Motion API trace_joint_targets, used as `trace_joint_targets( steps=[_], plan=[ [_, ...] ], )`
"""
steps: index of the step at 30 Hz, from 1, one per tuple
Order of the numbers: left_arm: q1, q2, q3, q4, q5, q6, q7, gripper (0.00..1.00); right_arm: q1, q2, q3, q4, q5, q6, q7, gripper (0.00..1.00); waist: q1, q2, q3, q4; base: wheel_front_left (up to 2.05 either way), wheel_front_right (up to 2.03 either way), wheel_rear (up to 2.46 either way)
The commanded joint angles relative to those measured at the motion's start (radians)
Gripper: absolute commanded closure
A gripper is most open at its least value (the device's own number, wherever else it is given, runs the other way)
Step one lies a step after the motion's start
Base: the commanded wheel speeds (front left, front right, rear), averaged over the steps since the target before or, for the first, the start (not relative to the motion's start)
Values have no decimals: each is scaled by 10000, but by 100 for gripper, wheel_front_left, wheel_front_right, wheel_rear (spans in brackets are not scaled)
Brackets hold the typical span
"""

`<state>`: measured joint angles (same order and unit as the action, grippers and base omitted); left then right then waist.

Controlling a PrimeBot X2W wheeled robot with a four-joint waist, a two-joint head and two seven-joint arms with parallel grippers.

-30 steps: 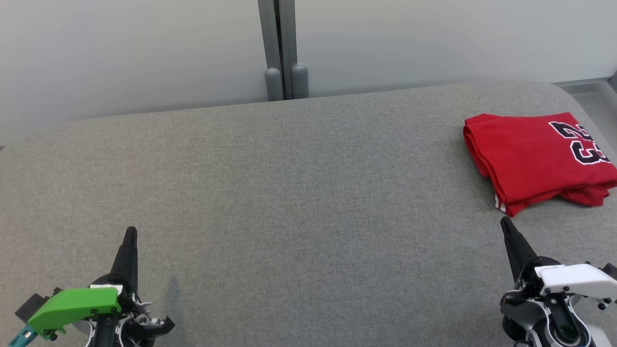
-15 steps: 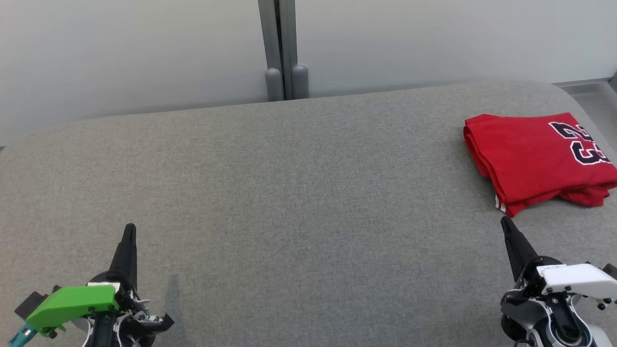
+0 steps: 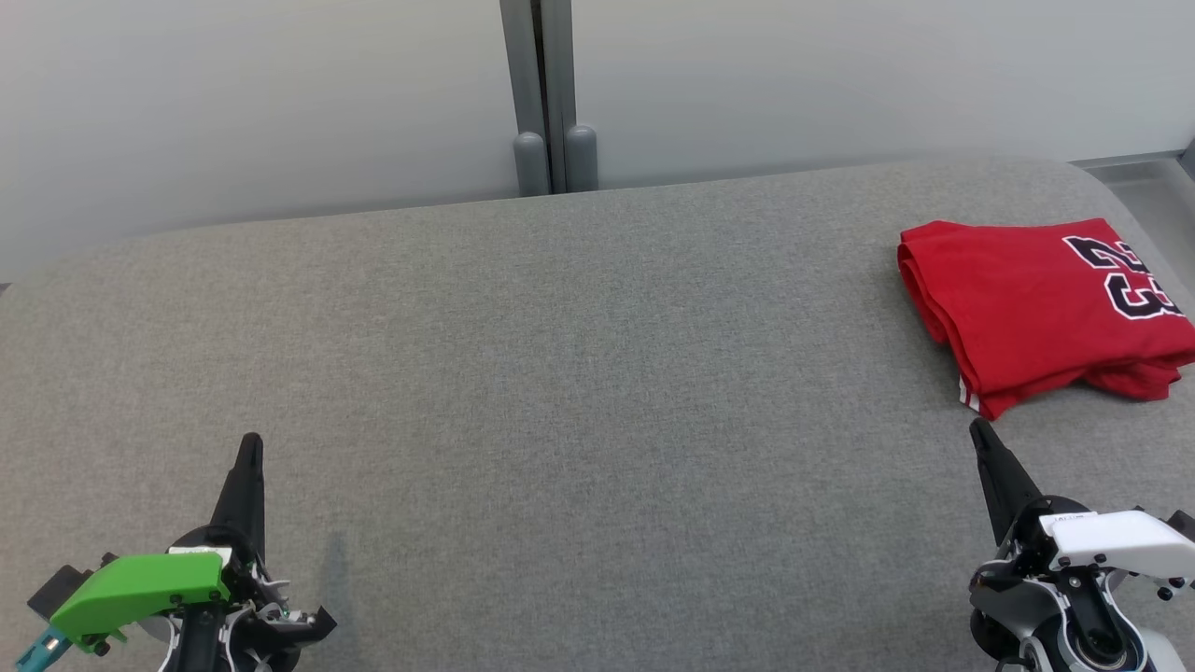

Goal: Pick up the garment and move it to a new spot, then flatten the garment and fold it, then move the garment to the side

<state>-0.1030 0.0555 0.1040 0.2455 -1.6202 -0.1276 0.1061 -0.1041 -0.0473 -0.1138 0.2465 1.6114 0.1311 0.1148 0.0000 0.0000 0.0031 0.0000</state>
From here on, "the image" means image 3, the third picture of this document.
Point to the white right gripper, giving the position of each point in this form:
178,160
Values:
1111,541

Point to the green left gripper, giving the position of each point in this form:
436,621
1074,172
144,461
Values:
140,588

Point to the red white number jersey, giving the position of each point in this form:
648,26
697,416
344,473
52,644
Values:
1018,299

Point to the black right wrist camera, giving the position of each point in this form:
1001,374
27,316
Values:
1184,524

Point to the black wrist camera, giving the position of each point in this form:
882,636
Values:
1184,524
56,588

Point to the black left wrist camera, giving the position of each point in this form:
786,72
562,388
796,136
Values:
56,588

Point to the grey partition post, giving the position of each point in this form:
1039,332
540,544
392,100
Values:
551,93

